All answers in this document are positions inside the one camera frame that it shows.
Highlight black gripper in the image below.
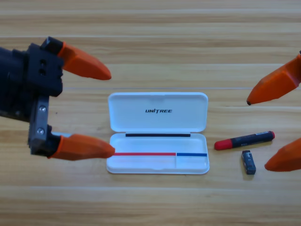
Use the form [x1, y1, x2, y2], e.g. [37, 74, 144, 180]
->
[0, 36, 112, 158]

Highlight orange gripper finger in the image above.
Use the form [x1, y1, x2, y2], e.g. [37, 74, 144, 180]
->
[264, 137, 301, 172]
[48, 134, 116, 161]
[246, 53, 301, 106]

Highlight red and black marker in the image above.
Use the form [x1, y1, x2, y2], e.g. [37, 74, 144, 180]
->
[214, 130, 276, 151]

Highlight white Unitree pencil case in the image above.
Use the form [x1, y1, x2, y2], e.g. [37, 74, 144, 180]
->
[106, 92, 210, 175]

